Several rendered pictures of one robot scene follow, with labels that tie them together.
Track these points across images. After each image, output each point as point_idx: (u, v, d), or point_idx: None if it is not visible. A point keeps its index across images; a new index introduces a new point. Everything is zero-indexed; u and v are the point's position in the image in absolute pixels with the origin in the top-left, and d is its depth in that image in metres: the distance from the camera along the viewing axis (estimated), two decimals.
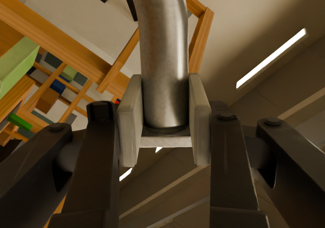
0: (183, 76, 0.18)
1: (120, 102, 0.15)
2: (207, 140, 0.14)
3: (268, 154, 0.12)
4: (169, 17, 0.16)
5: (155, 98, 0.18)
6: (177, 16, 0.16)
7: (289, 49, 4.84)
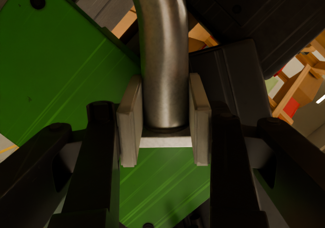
0: (184, 76, 0.18)
1: (120, 102, 0.15)
2: (207, 140, 0.14)
3: (268, 154, 0.12)
4: (169, 17, 0.16)
5: (155, 99, 0.18)
6: (177, 16, 0.16)
7: None
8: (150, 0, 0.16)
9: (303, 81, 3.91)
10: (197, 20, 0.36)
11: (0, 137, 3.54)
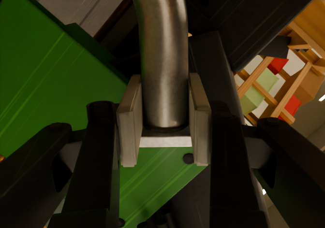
0: (183, 75, 0.18)
1: (120, 102, 0.15)
2: (207, 140, 0.14)
3: (268, 154, 0.12)
4: (169, 17, 0.16)
5: (155, 98, 0.18)
6: (177, 15, 0.16)
7: None
8: None
9: (304, 79, 3.89)
10: None
11: None
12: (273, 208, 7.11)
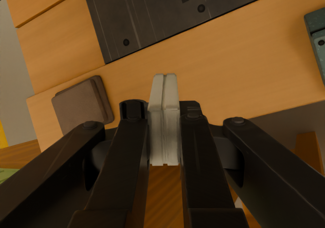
0: None
1: (149, 101, 0.15)
2: (177, 140, 0.14)
3: (233, 153, 0.12)
4: None
5: None
6: None
7: None
8: None
9: None
10: None
11: None
12: None
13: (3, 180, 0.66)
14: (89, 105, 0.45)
